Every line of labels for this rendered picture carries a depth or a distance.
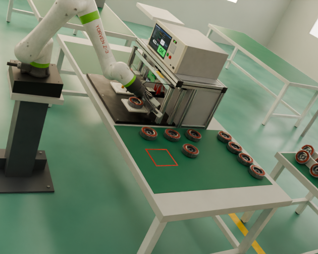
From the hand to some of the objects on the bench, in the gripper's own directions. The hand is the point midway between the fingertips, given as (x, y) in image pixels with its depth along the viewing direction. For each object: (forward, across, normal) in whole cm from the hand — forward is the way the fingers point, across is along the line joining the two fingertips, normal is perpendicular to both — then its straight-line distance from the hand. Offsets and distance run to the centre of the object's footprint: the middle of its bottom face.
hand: (158, 109), depth 221 cm
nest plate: (+2, -32, -20) cm, 37 cm away
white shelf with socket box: (+19, -148, -13) cm, 150 cm away
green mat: (+38, +9, -2) cm, 39 cm away
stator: (+10, 0, -18) cm, 20 cm away
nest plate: (-5, -54, -24) cm, 60 cm away
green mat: (-2, -111, -25) cm, 114 cm away
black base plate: (+1, -43, -23) cm, 49 cm away
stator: (+1, -32, -19) cm, 37 cm away
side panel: (+42, -27, 0) cm, 50 cm away
